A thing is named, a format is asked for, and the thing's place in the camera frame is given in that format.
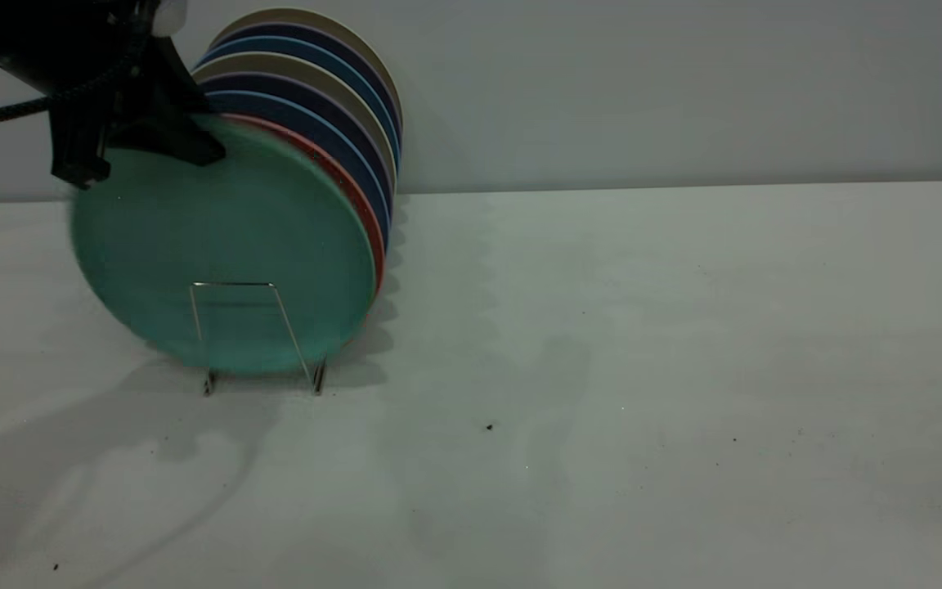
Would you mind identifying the beige round plate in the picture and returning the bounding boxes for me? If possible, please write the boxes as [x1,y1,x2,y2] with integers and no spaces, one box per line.
[193,52,397,193]

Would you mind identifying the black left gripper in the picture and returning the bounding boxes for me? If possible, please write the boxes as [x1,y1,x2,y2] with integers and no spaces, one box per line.
[46,37,227,191]

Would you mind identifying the metal wire plate rack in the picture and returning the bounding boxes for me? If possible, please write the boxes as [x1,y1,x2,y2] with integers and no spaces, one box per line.
[190,281,327,397]

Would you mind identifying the red round plate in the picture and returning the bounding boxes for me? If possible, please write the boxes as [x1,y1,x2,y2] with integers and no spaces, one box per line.
[222,113,387,320]

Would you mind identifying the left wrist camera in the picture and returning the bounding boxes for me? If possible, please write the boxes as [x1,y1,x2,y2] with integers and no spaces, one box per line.
[152,0,190,38]

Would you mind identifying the navy round plate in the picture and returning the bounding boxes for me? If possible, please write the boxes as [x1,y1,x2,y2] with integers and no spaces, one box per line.
[213,22,402,148]
[197,72,394,214]

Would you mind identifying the green round plate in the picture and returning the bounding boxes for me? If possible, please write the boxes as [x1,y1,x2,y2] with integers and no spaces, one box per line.
[70,113,378,377]

